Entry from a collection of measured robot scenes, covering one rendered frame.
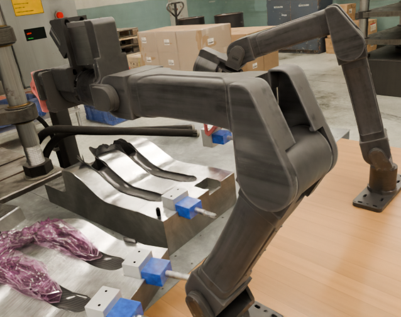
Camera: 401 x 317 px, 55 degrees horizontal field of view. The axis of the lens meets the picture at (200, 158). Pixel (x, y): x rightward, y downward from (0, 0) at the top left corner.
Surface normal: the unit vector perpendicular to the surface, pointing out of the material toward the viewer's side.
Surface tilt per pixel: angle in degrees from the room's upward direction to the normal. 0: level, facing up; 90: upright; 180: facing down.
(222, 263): 84
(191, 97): 87
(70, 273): 26
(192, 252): 0
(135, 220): 90
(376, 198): 0
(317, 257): 0
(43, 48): 90
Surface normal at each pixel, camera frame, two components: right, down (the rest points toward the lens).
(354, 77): -0.34, 0.55
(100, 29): 0.72, 0.18
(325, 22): -0.37, 0.36
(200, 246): -0.11, -0.91
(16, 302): 0.33, -0.78
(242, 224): -0.73, 0.36
